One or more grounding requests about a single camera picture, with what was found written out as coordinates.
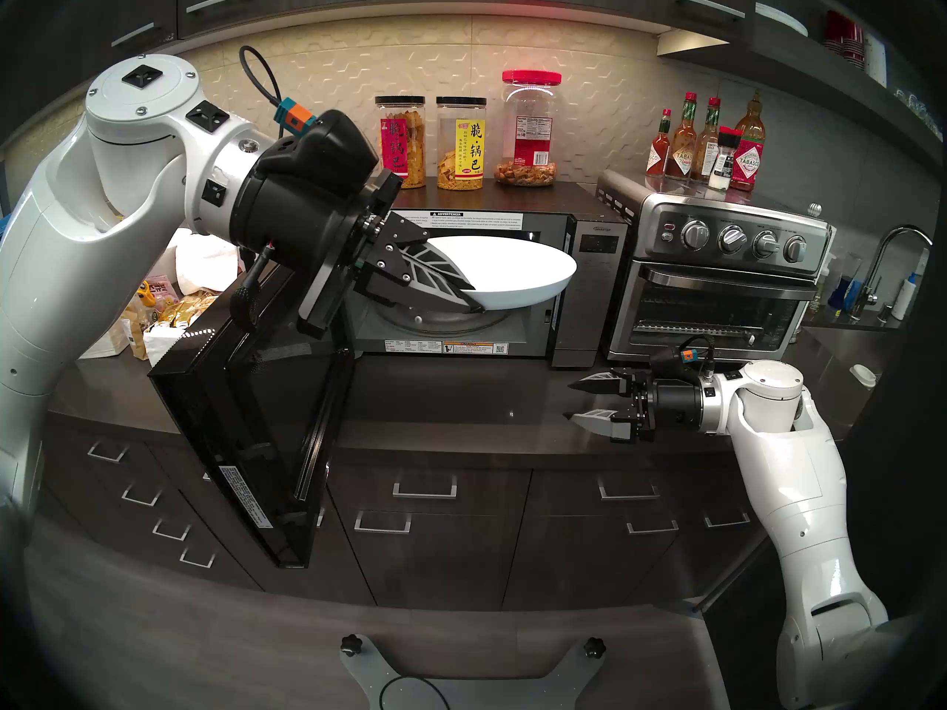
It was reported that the light blue plate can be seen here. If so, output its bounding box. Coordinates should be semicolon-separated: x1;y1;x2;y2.
424;234;579;312

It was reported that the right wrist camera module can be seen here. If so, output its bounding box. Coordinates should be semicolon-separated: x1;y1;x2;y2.
650;337;717;380

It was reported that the black left wrist cable loop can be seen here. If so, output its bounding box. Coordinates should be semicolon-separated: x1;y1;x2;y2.
228;244;280;334

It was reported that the row of clear glasses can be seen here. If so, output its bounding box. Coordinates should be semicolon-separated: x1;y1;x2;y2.
892;87;944;143

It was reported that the white dish soap bottle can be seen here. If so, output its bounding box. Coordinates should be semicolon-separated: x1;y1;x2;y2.
892;248;931;321

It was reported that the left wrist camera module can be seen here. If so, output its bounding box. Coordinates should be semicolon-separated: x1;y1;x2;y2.
238;45;380;193

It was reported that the small red hot sauce bottle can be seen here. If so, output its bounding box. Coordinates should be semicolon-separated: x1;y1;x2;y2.
645;109;673;177

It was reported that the sauce bottle with green neck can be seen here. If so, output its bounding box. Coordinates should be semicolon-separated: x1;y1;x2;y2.
691;97;722;182

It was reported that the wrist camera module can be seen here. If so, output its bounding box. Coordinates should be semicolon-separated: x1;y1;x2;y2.
650;337;717;380
238;45;380;193

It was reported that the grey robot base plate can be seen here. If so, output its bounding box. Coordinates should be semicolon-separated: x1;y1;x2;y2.
340;633;607;710

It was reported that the clear jar with red lid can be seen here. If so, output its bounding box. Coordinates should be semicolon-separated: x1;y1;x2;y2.
497;70;562;188

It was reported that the snack jar with yellow label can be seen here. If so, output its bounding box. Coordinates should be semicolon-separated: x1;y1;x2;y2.
435;97;487;192

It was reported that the chrome sink faucet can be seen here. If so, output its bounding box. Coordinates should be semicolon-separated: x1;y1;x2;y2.
851;226;934;321

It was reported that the stack of red cups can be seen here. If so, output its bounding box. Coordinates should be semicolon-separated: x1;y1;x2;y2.
823;10;866;70

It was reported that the dark lower cabinet unit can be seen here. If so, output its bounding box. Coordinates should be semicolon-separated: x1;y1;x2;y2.
30;402;837;613

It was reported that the pile of yellow snack packets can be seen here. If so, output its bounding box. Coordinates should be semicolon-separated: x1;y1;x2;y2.
159;291;223;328

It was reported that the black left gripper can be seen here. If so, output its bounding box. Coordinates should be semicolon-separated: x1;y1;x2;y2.
233;165;487;341

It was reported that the glass microwave turntable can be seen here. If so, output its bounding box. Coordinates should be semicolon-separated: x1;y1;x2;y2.
377;302;519;337

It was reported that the dark wall shelf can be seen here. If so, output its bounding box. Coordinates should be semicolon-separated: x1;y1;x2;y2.
657;10;944;177

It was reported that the white crumpled paper bag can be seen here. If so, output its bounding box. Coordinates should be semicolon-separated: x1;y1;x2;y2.
166;228;241;297

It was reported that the brown sauce bottle red cap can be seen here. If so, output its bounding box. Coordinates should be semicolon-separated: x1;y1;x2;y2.
664;92;699;180

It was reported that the black glass microwave door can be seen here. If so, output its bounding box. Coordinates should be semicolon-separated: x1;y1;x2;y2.
148;257;357;569

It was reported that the large Tabasco sauce bottle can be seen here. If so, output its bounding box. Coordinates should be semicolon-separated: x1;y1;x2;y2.
729;91;767;192

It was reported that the clear soap pump bottle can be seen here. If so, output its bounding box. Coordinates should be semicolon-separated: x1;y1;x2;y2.
808;261;835;321

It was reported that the stainless steel toaster oven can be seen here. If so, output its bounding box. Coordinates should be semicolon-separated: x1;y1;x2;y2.
596;170;837;365

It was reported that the stack of white plates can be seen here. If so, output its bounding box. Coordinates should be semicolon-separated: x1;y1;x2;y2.
755;1;809;38

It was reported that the white paper cup stack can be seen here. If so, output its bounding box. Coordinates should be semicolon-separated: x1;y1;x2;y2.
862;32;889;88

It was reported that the snack jar with red label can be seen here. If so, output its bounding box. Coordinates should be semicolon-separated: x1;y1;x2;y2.
376;96;428;190

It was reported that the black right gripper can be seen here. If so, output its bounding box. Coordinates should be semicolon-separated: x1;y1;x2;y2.
562;372;704;445

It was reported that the black cable on base plate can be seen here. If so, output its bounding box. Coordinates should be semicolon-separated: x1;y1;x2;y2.
379;675;452;710

